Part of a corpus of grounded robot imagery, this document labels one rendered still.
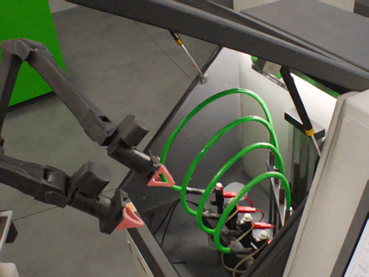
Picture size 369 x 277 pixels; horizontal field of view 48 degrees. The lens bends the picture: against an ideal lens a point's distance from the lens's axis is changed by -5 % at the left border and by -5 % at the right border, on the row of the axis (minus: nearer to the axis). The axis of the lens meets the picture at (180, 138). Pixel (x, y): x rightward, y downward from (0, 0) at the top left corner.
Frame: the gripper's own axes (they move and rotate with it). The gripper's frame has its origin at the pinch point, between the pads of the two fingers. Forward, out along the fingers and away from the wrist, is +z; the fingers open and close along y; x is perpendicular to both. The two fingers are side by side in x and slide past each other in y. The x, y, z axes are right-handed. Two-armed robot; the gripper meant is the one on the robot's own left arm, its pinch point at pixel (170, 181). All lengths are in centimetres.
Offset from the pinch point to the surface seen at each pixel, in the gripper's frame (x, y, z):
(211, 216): 1.6, -3.9, 15.7
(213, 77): -29.7, 35.5, 5.0
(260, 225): -5.5, -10.8, 25.9
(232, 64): -38, 37, 8
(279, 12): -61, 29, 8
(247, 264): 5.7, -13.3, 29.7
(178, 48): -27, 391, 84
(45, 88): 82, 330, -21
